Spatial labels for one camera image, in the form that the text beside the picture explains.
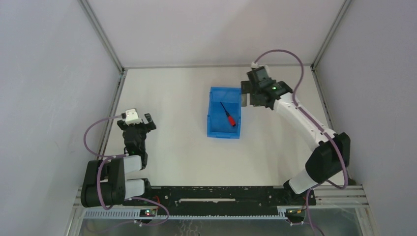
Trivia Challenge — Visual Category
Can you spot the red black screwdriver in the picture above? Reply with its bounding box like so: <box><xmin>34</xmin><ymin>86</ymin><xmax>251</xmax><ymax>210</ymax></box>
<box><xmin>220</xmin><ymin>102</ymin><xmax>237</xmax><ymax>127</ymax></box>

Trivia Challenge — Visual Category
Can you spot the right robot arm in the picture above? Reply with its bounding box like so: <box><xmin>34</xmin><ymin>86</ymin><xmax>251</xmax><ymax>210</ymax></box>
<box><xmin>241</xmin><ymin>66</ymin><xmax>350</xmax><ymax>195</ymax></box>

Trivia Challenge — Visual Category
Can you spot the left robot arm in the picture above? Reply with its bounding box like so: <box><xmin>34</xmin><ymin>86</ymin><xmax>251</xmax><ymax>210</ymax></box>
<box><xmin>81</xmin><ymin>109</ymin><xmax>156</xmax><ymax>210</ymax></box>

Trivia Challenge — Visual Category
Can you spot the blue plastic bin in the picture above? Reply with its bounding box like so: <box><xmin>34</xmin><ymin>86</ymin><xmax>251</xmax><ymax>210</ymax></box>
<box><xmin>207</xmin><ymin>87</ymin><xmax>241</xmax><ymax>139</ymax></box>

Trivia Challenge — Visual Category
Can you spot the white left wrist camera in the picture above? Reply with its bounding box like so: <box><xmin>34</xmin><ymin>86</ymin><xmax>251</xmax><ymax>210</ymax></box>
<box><xmin>122</xmin><ymin>108</ymin><xmax>143</xmax><ymax>125</ymax></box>

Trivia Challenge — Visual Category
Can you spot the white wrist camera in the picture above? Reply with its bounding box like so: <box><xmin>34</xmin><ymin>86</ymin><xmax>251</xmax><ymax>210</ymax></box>
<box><xmin>122</xmin><ymin>108</ymin><xmax>143</xmax><ymax>125</ymax></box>
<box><xmin>250</xmin><ymin>61</ymin><xmax>270</xmax><ymax>76</ymax></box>

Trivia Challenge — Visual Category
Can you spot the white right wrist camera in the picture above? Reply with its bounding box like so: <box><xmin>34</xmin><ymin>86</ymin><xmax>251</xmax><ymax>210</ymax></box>
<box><xmin>250</xmin><ymin>61</ymin><xmax>270</xmax><ymax>76</ymax></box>

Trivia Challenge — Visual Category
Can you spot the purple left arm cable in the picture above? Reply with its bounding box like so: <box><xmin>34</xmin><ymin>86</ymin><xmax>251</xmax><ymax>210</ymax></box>
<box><xmin>84</xmin><ymin>115</ymin><xmax>170</xmax><ymax>227</ymax></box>

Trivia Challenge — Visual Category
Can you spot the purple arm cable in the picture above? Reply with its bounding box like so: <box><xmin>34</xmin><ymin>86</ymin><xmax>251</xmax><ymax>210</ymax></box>
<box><xmin>254</xmin><ymin>49</ymin><xmax>349</xmax><ymax>236</ymax></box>
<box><xmin>84</xmin><ymin>115</ymin><xmax>170</xmax><ymax>227</ymax></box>

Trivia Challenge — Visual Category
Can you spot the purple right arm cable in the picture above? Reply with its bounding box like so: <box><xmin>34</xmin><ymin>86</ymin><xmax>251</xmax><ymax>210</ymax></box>
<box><xmin>254</xmin><ymin>49</ymin><xmax>349</xmax><ymax>236</ymax></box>

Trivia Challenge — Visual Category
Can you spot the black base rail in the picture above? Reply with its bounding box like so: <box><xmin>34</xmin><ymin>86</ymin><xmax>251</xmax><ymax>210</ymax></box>
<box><xmin>145</xmin><ymin>186</ymin><xmax>317</xmax><ymax>207</ymax></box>

